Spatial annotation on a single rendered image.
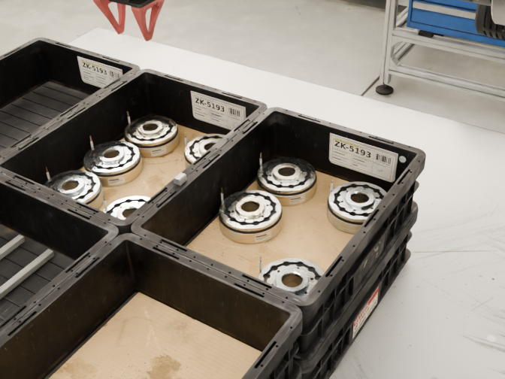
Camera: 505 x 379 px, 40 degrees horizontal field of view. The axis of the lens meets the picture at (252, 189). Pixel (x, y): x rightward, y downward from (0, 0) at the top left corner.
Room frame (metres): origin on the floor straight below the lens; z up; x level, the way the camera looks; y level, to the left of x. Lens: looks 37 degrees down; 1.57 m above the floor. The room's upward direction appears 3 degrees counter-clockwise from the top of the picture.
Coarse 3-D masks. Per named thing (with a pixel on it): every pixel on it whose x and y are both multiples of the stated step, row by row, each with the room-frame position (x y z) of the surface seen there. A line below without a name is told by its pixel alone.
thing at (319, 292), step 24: (264, 120) 1.03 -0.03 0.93; (312, 120) 1.02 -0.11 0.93; (384, 144) 0.94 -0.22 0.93; (408, 168) 0.87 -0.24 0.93; (144, 216) 0.78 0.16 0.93; (384, 216) 0.77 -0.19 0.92; (168, 240) 0.72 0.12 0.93; (360, 240) 0.71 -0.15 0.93; (216, 264) 0.67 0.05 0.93; (264, 288) 0.62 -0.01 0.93; (312, 288) 0.62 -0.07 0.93; (312, 312) 0.59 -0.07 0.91
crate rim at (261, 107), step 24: (144, 72) 1.23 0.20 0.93; (240, 96) 1.12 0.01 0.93; (72, 120) 1.06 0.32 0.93; (24, 144) 0.98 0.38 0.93; (216, 144) 0.96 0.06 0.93; (0, 168) 0.92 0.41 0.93; (192, 168) 0.89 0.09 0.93; (48, 192) 0.85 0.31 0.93; (168, 192) 0.84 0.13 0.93; (96, 216) 0.78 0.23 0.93
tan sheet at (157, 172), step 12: (180, 132) 1.16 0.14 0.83; (192, 132) 1.16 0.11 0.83; (180, 144) 1.11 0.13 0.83; (168, 156) 1.08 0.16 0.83; (180, 156) 1.07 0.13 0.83; (144, 168) 1.04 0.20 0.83; (156, 168) 1.04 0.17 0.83; (168, 168) 1.04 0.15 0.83; (180, 168) 1.03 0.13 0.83; (132, 180) 1.00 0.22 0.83; (144, 180) 1.00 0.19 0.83; (156, 180) 1.00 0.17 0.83; (168, 180) 1.00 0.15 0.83; (108, 192) 0.97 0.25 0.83; (120, 192) 0.97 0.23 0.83; (132, 192) 0.97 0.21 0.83; (144, 192) 0.97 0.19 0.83; (156, 192) 0.97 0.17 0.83; (108, 204) 0.94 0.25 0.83
